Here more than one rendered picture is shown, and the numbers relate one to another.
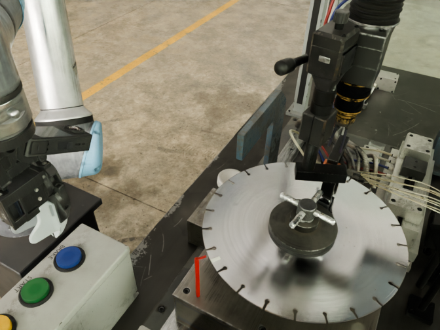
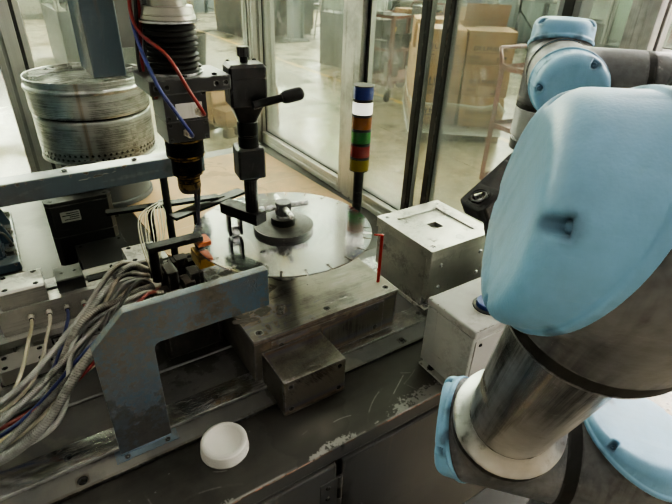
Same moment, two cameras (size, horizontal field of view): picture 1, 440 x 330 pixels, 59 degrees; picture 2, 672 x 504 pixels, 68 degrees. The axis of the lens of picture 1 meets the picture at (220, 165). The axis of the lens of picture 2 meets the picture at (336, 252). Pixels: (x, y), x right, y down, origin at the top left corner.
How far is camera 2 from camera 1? 1.15 m
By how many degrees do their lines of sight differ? 104
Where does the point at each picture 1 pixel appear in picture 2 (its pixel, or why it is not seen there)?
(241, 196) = (309, 258)
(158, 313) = (406, 338)
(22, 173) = not seen: hidden behind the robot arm
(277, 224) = (304, 227)
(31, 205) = not seen: hidden behind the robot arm
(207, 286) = (366, 283)
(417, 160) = (58, 273)
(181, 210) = (327, 434)
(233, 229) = (339, 242)
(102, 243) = (454, 307)
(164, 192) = not seen: outside the picture
